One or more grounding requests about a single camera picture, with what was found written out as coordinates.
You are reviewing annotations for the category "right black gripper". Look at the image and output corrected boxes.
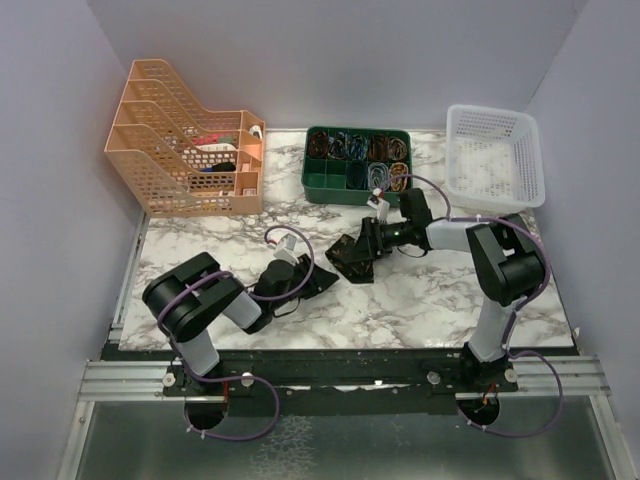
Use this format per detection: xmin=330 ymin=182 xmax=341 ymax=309
xmin=345 ymin=217 xmax=412 ymax=263

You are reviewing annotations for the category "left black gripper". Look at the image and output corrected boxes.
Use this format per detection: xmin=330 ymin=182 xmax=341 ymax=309
xmin=271 ymin=253 xmax=339 ymax=311

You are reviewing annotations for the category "black floral necktie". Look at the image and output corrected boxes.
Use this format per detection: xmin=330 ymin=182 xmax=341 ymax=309
xmin=325 ymin=234 xmax=374 ymax=285

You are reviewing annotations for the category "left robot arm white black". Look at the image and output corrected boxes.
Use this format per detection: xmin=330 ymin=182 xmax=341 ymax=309
xmin=142 ymin=252 xmax=339 ymax=395

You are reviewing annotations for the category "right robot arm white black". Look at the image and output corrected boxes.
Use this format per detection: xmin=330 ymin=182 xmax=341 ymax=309
xmin=343 ymin=188 xmax=549 ymax=391

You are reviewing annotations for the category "green compartment tray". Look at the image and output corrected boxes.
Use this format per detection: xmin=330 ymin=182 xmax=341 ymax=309
xmin=301 ymin=126 xmax=413 ymax=207

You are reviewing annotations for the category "white plastic basket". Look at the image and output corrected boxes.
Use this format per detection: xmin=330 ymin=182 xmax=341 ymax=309
xmin=444 ymin=104 xmax=546 ymax=213

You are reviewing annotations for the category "orange plastic file organizer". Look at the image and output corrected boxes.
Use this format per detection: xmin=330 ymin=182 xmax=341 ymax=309
xmin=104 ymin=59 xmax=266 ymax=218

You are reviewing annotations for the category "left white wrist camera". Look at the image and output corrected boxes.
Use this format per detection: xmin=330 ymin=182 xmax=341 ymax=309
xmin=273 ymin=234 xmax=298 ymax=265

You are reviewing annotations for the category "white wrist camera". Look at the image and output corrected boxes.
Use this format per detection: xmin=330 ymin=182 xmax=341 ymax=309
xmin=273 ymin=234 xmax=298 ymax=265
xmin=367 ymin=188 xmax=390 ymax=223

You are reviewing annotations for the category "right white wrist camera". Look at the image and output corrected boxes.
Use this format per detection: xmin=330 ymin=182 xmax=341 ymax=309
xmin=367 ymin=188 xmax=390 ymax=223

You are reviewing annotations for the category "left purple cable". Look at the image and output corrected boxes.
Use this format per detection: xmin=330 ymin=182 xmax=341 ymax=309
xmin=157 ymin=225 xmax=316 ymax=381

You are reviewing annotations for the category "purple cable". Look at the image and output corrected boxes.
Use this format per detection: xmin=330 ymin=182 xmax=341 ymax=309
xmin=157 ymin=225 xmax=316 ymax=381
xmin=382 ymin=173 xmax=553 ymax=359

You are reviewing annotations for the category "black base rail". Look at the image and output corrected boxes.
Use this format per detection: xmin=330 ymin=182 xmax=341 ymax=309
xmin=163 ymin=348 xmax=517 ymax=417

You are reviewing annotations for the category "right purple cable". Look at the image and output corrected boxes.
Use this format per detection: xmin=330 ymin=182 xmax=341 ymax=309
xmin=382 ymin=173 xmax=553 ymax=359

